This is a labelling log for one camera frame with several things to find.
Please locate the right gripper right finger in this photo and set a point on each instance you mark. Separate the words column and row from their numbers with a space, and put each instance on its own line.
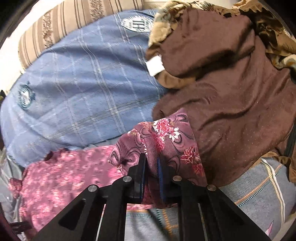
column 204, row 213

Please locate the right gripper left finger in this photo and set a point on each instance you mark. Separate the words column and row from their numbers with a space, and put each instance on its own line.
column 98, row 213

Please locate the pink floral shirt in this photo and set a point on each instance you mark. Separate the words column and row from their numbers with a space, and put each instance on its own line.
column 49, row 185

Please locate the grey patterned bedsheet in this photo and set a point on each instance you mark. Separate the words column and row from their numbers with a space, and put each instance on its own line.
column 264, row 193

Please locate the blue plaid pillow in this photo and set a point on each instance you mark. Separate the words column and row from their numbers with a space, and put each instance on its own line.
column 90, row 87

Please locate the brown leopard trim garment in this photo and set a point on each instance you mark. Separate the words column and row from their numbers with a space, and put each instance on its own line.
column 233, row 72

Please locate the striped beige headboard cushion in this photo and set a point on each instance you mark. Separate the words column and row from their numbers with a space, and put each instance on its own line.
column 63, row 19

